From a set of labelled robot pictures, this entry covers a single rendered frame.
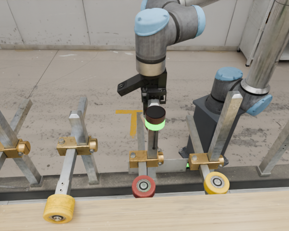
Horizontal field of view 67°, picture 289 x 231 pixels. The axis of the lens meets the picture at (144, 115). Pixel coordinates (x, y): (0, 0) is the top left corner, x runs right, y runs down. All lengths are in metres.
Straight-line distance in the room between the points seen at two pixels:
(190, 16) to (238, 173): 0.73
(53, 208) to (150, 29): 0.55
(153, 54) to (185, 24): 0.12
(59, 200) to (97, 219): 0.13
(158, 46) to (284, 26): 0.66
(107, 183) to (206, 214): 0.46
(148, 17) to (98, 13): 2.73
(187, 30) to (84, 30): 2.87
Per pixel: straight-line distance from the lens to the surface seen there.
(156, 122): 0.63
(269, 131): 2.45
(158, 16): 0.61
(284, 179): 1.20
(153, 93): 0.71
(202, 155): 0.95
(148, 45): 0.61
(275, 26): 1.15
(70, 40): 3.58
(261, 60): 1.21
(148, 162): 0.87
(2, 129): 0.83
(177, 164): 0.99
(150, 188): 0.76
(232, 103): 0.73
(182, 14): 0.67
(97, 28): 3.41
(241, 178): 1.10
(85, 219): 0.75
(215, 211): 0.77
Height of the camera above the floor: 1.58
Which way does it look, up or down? 44 degrees down
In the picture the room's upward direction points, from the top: straight up
